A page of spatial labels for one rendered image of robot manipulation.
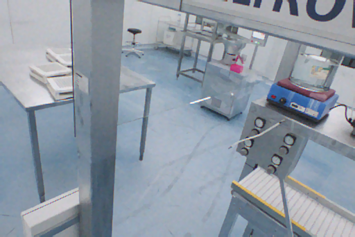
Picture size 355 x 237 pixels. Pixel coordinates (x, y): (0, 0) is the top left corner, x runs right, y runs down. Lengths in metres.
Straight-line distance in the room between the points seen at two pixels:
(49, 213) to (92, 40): 0.42
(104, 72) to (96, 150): 0.16
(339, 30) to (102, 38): 0.33
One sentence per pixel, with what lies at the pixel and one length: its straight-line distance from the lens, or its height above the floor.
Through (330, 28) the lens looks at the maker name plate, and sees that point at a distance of 0.21.
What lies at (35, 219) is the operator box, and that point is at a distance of 0.68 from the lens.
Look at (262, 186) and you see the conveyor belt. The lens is 1.31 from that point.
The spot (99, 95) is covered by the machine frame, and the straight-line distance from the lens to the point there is 0.47.
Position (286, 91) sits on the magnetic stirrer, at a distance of 0.98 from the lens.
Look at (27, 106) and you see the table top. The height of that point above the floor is 0.90.
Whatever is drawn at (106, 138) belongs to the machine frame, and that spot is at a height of 1.43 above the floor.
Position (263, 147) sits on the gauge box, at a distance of 1.02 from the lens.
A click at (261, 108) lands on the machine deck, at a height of 1.37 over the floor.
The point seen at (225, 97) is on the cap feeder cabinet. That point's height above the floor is 0.36.
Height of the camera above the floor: 1.71
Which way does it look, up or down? 28 degrees down
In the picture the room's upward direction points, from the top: 10 degrees clockwise
